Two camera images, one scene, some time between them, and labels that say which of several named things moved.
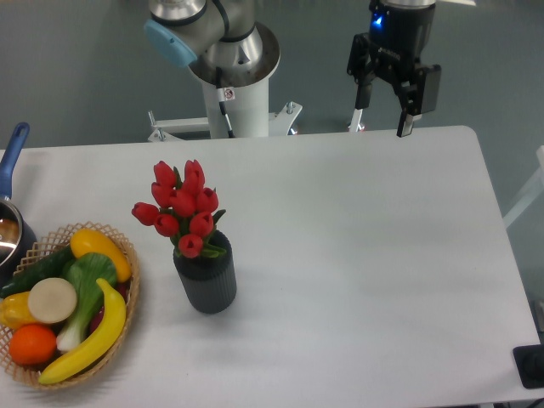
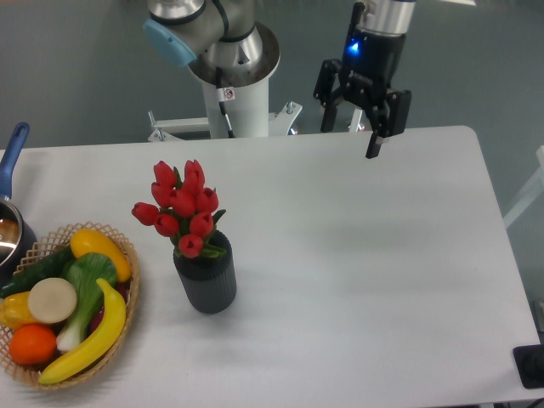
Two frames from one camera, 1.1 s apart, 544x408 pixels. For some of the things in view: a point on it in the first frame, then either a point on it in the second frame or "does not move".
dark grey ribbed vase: (210, 280) does not move
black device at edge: (529, 359) does not move
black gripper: (397, 38) → (368, 69)
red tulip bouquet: (184, 210) does not move
